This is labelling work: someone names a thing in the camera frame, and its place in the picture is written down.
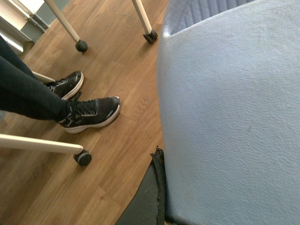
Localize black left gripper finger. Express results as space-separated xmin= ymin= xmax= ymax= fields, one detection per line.
xmin=116 ymin=147 xmax=166 ymax=225

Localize light blue slipper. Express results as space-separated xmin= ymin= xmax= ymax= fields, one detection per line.
xmin=157 ymin=0 xmax=300 ymax=225

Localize black sneaker on foot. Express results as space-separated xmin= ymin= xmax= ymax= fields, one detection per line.
xmin=58 ymin=93 xmax=120 ymax=134
xmin=44 ymin=71 xmax=84 ymax=100

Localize white table leg lower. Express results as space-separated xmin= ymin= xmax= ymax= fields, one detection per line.
xmin=0 ymin=134 xmax=92 ymax=166

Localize white table leg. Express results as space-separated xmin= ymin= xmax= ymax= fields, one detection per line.
xmin=0 ymin=134 xmax=92 ymax=166
xmin=44 ymin=0 xmax=88 ymax=52
xmin=132 ymin=0 xmax=158 ymax=44

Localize person leg dark trousers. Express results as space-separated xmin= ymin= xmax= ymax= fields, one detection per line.
xmin=0 ymin=38 xmax=68 ymax=122

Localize white table leg far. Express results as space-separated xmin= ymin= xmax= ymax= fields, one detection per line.
xmin=132 ymin=0 xmax=158 ymax=44

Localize white table leg near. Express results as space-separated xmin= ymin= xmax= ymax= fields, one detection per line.
xmin=44 ymin=0 xmax=88 ymax=52

